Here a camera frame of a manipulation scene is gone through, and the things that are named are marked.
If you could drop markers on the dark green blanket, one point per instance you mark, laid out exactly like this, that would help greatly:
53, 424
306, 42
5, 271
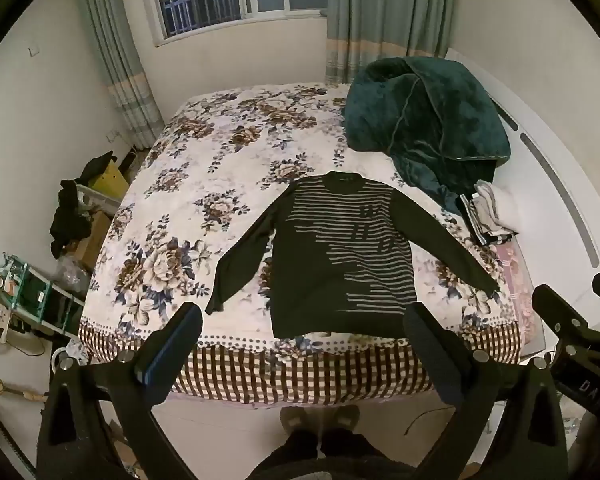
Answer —
430, 120

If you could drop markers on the person's left slipper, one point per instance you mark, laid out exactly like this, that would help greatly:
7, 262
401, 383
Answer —
300, 420

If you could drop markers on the yellow box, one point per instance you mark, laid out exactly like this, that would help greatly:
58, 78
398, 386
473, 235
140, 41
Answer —
111, 180

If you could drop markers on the cardboard box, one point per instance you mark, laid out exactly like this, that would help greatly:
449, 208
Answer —
94, 240

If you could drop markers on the white folded towel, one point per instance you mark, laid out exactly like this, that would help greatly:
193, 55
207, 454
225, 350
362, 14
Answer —
502, 205

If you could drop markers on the black hanging garment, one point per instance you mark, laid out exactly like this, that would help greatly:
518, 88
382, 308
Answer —
69, 220

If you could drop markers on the white bed headboard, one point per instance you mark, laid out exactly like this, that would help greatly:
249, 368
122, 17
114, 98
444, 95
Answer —
555, 125

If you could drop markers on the person's right slipper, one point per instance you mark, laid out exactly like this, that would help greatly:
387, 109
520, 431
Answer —
345, 417

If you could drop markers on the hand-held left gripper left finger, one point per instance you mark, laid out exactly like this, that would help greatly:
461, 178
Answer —
172, 345

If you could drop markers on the floral bedsheet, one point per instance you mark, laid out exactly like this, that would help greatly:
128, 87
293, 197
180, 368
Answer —
205, 160

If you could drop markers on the pink floral pillow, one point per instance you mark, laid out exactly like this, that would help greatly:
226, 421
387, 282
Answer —
515, 280

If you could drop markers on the person's slipper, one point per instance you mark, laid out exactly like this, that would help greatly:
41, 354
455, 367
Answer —
345, 417
300, 420

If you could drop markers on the green curtain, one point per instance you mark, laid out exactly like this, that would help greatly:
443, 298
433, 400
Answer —
125, 70
380, 15

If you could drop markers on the black striped sweater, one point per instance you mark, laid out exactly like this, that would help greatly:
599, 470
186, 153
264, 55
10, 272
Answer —
320, 285

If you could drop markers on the clear plastic bag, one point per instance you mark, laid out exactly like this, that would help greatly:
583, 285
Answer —
72, 275

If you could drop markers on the green storage rack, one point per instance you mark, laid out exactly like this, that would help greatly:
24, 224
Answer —
35, 295

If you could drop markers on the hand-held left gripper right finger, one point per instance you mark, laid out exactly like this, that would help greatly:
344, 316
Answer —
432, 355

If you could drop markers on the wooden stick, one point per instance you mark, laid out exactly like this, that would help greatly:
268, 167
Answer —
15, 391

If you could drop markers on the black and white folded cloth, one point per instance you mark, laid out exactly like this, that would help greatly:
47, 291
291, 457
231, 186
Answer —
482, 230

